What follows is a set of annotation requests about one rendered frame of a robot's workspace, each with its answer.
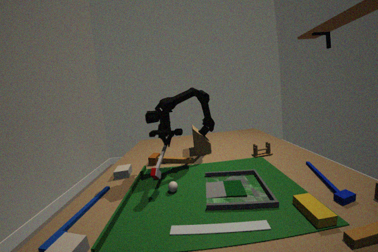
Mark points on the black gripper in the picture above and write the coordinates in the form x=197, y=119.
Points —
x=176, y=132

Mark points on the grey flat bar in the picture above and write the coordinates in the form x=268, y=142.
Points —
x=229, y=227

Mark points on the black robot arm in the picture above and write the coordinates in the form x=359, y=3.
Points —
x=167, y=104

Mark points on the white golf ball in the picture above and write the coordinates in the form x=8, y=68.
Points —
x=172, y=186

